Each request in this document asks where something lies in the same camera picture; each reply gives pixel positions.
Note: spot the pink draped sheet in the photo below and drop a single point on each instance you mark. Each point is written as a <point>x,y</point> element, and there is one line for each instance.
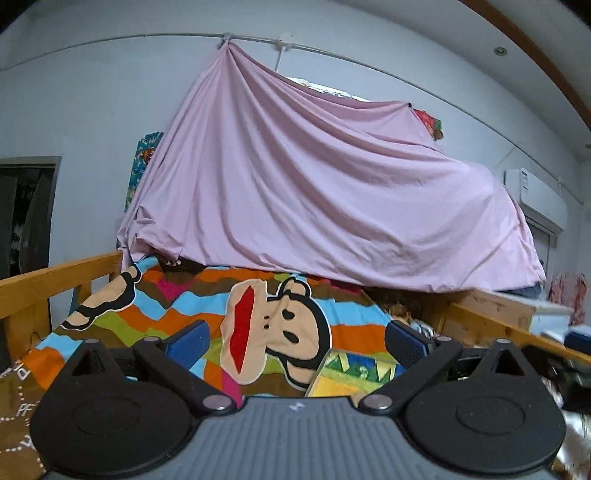
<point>260,172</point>

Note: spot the wooden bed frame rail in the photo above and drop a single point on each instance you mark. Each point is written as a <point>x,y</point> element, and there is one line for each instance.
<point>475,317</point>

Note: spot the red floral wall decoration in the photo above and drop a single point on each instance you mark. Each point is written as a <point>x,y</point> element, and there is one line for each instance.
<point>432,124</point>

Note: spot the white cabinet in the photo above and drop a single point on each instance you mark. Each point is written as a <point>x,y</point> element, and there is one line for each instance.
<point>548,316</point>

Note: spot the colourful open snack box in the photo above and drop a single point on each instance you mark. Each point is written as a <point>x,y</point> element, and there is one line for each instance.
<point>356,375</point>

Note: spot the white wall air conditioner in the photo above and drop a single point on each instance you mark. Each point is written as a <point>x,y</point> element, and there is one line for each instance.
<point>539,202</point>

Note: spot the monkey print colourful blanket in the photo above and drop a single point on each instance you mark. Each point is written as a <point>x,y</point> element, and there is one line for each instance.
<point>269,334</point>

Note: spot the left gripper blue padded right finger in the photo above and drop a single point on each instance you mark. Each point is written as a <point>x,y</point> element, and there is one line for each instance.
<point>405,344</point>

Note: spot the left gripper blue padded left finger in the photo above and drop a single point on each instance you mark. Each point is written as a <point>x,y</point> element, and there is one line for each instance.
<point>189,344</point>

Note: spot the teal patterned wall hanging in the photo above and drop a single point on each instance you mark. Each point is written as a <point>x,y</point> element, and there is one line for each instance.
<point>144,151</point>

